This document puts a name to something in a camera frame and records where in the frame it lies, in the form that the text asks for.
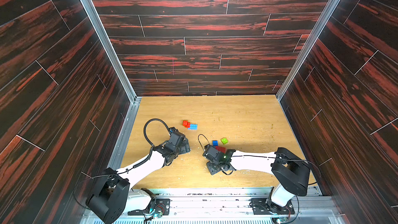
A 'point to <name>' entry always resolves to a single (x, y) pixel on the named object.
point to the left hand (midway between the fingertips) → (183, 145)
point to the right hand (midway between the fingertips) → (213, 164)
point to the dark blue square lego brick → (215, 142)
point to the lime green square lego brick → (224, 141)
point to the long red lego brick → (221, 149)
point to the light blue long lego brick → (193, 127)
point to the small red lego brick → (186, 124)
